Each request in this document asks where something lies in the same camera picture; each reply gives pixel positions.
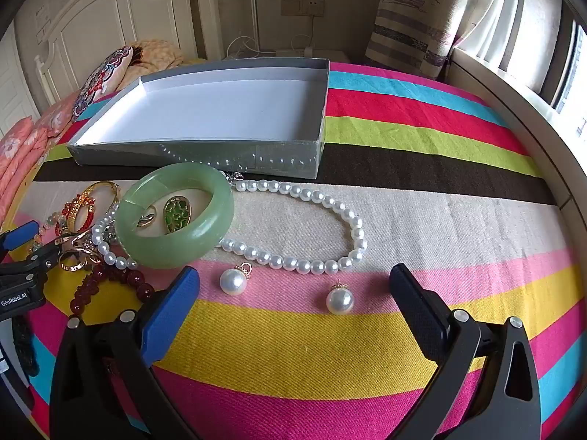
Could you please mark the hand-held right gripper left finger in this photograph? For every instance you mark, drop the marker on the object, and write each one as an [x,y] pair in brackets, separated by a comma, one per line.
[169,311]

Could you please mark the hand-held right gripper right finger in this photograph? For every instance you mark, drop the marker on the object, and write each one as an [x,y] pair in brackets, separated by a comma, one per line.
[412,311]

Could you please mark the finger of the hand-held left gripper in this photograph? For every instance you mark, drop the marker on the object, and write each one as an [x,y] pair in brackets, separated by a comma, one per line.
[41,257]
[20,233]

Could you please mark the gold bangle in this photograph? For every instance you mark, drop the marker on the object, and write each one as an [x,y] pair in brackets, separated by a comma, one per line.
[108,186]

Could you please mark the green jade pendant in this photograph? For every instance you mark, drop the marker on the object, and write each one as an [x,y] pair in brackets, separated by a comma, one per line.
[176,214]

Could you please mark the green jade bangle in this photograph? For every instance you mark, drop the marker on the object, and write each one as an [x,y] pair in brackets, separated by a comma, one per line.
[215,213]

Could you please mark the grey cardboard box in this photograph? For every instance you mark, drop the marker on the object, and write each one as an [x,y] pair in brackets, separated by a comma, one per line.
[206,114]

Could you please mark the person's left hand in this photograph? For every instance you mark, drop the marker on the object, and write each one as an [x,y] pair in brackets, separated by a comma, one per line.
[22,341]

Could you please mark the pink floral quilt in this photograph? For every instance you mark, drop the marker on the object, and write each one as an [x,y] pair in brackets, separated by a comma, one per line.
[18,146]

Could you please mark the colourful striped cloth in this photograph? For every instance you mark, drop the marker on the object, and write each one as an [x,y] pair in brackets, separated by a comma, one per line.
[321,357]

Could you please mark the white door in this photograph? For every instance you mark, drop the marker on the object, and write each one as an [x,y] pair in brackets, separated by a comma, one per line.
[13,91]

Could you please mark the round patterned cushion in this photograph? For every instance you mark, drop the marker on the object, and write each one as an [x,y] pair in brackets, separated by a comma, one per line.
[98,82]

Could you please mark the orange checked blanket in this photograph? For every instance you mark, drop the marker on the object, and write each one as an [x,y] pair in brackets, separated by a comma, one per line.
[158,52]

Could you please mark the white window sill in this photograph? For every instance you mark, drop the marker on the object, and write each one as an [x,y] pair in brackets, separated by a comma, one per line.
[504,101]

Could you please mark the white wooden headboard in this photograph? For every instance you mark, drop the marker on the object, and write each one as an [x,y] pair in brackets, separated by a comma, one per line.
[137,9]

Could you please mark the white nightstand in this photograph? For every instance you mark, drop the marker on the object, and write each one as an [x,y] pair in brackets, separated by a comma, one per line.
[330,54]

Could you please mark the window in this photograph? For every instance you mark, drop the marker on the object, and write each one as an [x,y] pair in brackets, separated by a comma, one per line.
[568,64]

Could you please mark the printed beige curtain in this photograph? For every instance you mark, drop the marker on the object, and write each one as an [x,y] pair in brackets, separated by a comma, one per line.
[412,18]

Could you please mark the white sheer curtain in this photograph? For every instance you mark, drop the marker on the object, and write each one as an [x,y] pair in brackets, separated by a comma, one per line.
[518,23]

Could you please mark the white floor lamp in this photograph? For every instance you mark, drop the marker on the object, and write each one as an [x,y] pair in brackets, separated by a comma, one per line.
[252,9]

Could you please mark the beige wall socket panel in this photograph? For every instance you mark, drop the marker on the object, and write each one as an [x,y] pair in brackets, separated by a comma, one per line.
[302,5]

